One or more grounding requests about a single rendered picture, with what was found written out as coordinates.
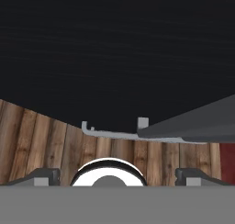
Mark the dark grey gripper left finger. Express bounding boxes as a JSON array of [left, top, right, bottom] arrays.
[[5, 167, 62, 187]]

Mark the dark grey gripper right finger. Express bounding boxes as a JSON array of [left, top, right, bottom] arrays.
[[174, 167, 231, 187]]

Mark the black fridge door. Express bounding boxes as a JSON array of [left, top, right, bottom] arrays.
[[0, 0, 235, 134]]

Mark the dark red panel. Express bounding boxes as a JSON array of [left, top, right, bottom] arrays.
[[218, 142, 235, 186]]

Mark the white and black round object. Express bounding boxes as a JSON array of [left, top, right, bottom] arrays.
[[69, 156, 149, 187]]

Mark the silver fridge door handle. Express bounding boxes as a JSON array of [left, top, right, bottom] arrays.
[[81, 117, 213, 145]]

